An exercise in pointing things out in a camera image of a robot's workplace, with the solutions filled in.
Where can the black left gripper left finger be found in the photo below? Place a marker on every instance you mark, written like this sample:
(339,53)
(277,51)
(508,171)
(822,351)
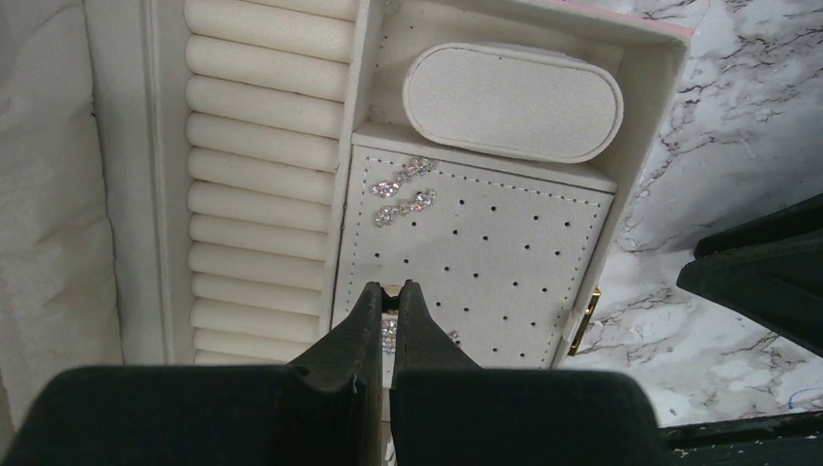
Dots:
(321,408)

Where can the crystal drop earring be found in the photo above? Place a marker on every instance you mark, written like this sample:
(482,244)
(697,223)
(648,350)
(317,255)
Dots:
(414,168)
(422,200)

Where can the pink jewelry box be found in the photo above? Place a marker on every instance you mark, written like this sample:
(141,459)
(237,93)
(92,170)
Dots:
(189,181)

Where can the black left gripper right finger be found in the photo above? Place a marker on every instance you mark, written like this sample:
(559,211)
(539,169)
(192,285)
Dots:
(445,409)

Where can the crystal earring near fingers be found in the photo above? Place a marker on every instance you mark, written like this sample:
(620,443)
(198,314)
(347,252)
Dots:
(389,330)

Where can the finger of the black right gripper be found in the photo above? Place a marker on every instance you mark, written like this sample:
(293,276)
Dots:
(768,270)

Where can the cream oval watch pillow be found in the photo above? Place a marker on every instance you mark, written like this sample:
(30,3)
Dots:
(513,101)

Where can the crystal drop earring lower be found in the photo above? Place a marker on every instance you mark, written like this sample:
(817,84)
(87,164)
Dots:
(422,200)

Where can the crystal drop earring upper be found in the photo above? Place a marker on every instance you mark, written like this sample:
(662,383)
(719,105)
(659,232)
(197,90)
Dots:
(414,168)

